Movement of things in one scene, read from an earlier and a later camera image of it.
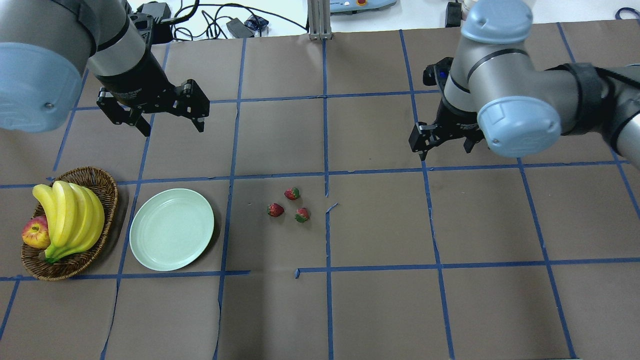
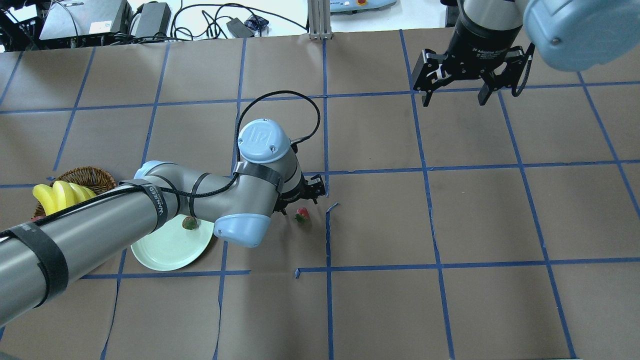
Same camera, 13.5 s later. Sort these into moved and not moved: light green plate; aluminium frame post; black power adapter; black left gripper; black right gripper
Moved: black left gripper; black right gripper
Not moved: black power adapter; aluminium frame post; light green plate
